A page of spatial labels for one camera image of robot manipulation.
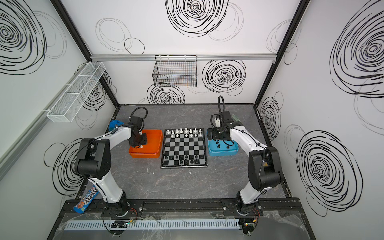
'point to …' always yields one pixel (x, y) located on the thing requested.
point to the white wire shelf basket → (65, 108)
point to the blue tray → (222, 148)
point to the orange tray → (153, 149)
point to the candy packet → (85, 203)
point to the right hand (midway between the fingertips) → (213, 135)
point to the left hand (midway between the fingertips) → (144, 141)
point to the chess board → (183, 148)
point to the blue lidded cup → (112, 123)
